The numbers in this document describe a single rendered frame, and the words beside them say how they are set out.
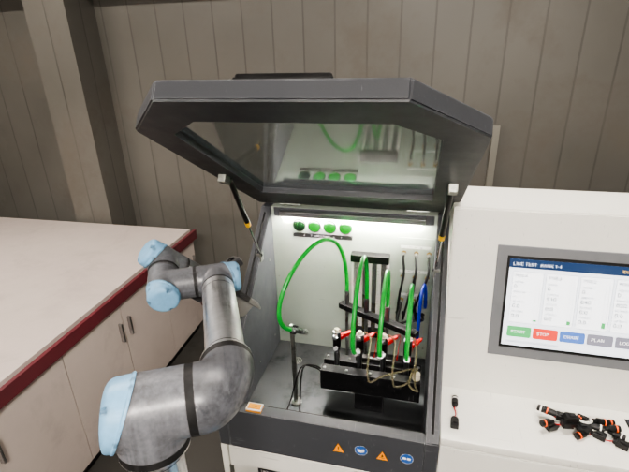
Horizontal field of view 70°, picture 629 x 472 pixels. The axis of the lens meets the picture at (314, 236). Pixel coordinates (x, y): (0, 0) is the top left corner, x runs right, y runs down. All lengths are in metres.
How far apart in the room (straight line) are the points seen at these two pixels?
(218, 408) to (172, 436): 0.08
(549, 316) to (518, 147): 1.74
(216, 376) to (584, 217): 1.13
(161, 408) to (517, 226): 1.10
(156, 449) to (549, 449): 1.07
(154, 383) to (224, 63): 2.69
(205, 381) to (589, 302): 1.15
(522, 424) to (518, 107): 2.02
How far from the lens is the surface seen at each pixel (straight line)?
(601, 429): 1.58
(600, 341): 1.60
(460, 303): 1.49
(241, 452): 1.68
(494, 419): 1.53
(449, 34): 2.98
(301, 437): 1.54
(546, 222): 1.47
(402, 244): 1.67
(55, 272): 3.00
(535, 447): 1.49
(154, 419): 0.76
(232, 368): 0.78
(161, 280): 1.09
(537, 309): 1.52
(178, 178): 3.57
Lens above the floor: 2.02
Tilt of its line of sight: 23 degrees down
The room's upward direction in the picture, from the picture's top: 2 degrees counter-clockwise
